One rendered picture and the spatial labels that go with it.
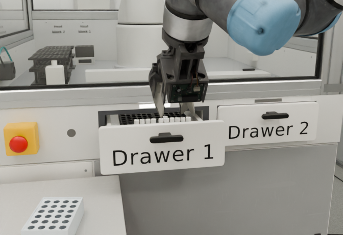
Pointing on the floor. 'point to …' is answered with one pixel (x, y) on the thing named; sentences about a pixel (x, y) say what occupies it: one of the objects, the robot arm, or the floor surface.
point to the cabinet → (217, 192)
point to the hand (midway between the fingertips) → (171, 106)
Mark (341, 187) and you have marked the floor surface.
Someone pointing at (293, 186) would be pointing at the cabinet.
